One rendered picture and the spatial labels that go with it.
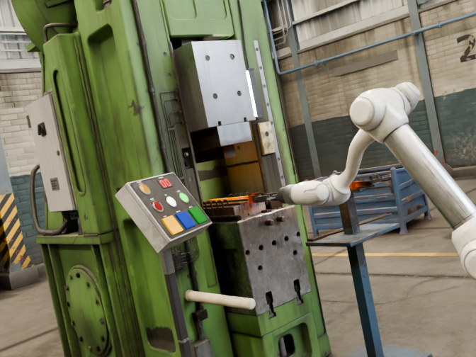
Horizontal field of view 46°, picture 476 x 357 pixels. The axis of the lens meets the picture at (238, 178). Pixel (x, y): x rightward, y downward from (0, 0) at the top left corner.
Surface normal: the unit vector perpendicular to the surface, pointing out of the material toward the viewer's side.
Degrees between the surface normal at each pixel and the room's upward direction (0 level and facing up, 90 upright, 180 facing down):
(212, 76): 90
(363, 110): 85
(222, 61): 90
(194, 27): 90
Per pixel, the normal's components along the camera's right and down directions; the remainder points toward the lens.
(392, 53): -0.70, 0.18
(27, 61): 0.69, -0.10
